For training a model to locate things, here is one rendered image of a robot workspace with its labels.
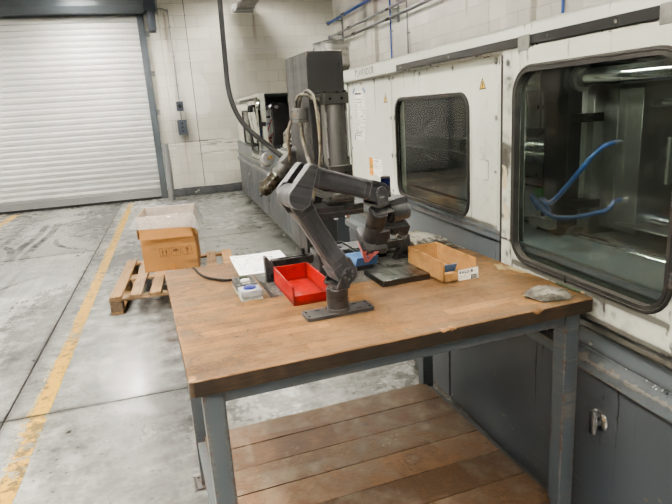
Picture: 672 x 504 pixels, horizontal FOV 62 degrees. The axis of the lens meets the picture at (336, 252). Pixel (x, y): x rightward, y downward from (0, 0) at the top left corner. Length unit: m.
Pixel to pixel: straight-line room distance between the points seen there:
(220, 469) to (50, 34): 10.20
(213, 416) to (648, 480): 1.18
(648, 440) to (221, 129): 10.01
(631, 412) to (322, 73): 1.39
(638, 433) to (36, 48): 10.60
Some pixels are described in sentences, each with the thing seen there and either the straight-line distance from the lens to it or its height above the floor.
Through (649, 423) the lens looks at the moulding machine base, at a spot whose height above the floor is 0.60.
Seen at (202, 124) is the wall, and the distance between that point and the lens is 11.07.
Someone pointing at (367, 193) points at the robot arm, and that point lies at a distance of 1.55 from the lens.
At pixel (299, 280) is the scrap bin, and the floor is 0.91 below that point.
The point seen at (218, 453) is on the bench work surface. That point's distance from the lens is 1.44.
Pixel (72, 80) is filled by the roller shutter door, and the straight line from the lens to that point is 11.12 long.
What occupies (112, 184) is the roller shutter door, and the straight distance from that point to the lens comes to 11.11.
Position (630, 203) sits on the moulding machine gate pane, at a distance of 1.64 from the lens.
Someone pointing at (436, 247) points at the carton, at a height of 0.95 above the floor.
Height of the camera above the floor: 1.47
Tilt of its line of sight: 15 degrees down
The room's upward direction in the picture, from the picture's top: 4 degrees counter-clockwise
